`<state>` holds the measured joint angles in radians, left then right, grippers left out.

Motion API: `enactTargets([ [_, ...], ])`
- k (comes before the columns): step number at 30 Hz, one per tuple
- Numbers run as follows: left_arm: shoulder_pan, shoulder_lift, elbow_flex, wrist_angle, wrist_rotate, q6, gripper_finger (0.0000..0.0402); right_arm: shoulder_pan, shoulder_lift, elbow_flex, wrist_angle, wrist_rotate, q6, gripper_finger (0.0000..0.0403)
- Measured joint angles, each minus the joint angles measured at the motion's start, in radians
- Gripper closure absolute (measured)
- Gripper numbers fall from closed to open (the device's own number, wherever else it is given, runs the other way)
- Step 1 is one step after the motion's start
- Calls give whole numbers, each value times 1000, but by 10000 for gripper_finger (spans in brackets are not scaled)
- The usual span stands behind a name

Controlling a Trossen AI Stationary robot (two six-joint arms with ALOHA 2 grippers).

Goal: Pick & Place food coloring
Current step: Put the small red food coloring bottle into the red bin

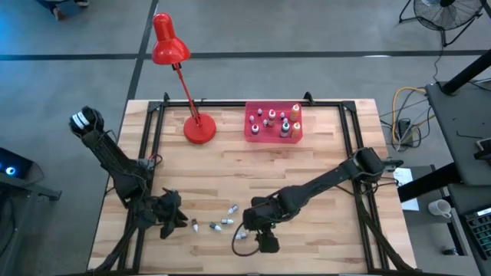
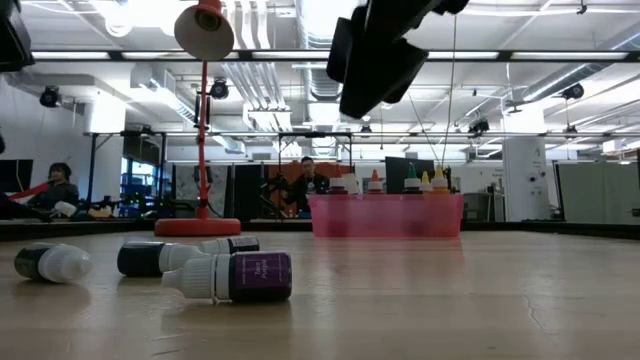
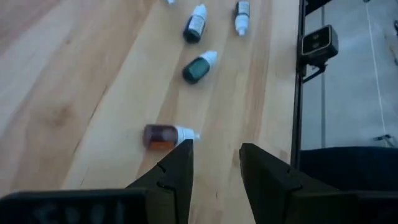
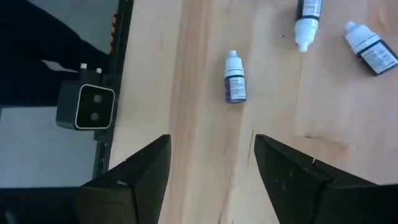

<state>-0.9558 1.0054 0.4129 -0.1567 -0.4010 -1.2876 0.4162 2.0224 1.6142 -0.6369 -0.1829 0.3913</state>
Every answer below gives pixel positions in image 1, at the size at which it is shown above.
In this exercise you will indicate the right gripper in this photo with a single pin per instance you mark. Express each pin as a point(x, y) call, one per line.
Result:
point(261, 214)

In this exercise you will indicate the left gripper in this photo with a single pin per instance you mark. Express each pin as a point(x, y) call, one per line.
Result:
point(165, 209)

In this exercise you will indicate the large green dye bottle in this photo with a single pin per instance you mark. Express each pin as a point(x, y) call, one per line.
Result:
point(284, 129)

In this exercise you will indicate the large red dye bottle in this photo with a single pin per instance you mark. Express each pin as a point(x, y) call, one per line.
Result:
point(255, 129)

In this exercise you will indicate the large yellow-capped dye bottle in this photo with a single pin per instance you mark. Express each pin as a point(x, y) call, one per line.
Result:
point(294, 112)
point(295, 129)

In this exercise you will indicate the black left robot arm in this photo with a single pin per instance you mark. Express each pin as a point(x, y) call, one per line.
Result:
point(111, 161)

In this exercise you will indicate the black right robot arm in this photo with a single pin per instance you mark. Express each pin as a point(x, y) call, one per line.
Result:
point(326, 180)

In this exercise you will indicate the small brown dye bottle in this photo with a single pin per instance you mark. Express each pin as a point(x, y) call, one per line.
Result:
point(195, 225)

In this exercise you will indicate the small purple dye bottle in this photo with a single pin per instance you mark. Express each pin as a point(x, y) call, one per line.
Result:
point(241, 235)

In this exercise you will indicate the small dark green dye bottle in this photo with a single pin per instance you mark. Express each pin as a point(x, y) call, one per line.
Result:
point(215, 226)

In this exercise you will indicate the small dark blue dye bottle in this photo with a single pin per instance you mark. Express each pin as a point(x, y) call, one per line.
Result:
point(227, 221)

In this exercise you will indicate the red desk lamp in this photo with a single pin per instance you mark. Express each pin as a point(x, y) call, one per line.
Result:
point(199, 128)

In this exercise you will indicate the pink plastic bin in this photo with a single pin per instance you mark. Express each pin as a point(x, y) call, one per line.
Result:
point(274, 137)

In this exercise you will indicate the white paper sheet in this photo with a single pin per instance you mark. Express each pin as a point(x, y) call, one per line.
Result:
point(403, 178)

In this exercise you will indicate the black desk leg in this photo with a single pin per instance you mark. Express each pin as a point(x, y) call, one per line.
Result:
point(426, 182)

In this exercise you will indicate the black device with blue light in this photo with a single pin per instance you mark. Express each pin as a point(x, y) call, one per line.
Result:
point(15, 168)

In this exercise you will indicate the white mug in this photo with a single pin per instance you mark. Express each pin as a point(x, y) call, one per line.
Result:
point(439, 208)

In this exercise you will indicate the black power strip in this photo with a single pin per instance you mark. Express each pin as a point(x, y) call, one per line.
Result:
point(403, 128)

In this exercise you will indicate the dark grey desk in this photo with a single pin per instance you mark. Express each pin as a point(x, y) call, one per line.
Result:
point(458, 230)

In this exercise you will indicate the black keyboard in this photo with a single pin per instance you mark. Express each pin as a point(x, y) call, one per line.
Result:
point(481, 230)

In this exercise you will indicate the black side desk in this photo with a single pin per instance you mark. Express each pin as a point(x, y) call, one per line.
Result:
point(456, 126)

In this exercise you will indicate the black phone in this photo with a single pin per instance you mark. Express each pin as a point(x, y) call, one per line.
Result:
point(484, 147)

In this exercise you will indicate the person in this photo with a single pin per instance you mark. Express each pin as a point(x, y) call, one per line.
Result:
point(57, 7)

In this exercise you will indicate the black round pole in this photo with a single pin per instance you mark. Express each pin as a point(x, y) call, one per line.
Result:
point(466, 73)

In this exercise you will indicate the black floor fan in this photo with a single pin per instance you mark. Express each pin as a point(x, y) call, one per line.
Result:
point(447, 13)

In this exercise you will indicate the black aluminium rig frame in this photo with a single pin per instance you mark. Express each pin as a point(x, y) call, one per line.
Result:
point(347, 126)

